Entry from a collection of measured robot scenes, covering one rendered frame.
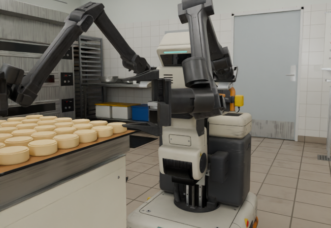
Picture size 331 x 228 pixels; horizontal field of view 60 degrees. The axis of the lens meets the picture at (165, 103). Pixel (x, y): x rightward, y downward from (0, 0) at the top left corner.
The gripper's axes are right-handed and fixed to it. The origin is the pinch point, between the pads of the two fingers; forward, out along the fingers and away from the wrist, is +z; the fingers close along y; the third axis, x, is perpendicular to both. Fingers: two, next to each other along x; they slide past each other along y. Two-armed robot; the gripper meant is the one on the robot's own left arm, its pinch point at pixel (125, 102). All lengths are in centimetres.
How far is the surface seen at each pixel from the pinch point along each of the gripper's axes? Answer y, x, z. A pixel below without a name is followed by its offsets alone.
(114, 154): 14.0, 10.0, 1.4
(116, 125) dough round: 6.6, 9.4, 0.7
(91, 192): 19.7, 1.9, 7.6
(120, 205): 27.4, 9.9, 0.0
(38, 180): 12.8, -6.4, 17.0
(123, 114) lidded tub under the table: 72, 462, -75
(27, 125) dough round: 6.4, 15.2, 21.4
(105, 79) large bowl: 9, 496, -48
